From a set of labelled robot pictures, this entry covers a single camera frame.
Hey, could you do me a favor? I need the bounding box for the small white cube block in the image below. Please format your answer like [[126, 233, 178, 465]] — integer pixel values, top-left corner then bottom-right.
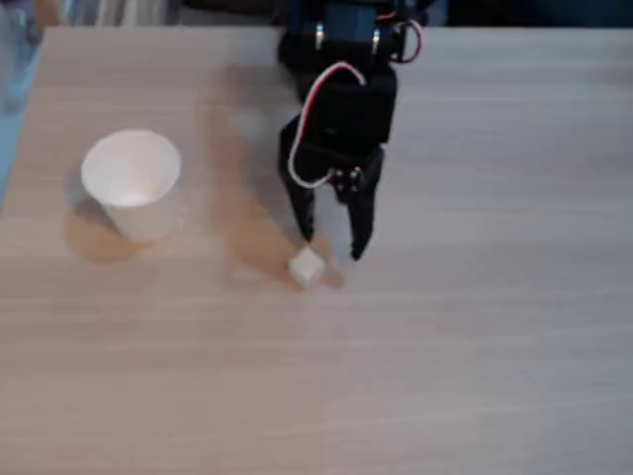
[[288, 247, 326, 290]]

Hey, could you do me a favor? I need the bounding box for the white paper cup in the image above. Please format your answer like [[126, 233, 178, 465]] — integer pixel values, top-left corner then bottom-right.
[[80, 129, 183, 243]]

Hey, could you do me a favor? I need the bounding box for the pale pleated curtain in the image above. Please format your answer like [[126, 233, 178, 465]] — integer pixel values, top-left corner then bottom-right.
[[68, 0, 185, 27]]

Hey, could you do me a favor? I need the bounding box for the person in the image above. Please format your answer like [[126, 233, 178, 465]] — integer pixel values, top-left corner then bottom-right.
[[0, 0, 48, 199]]

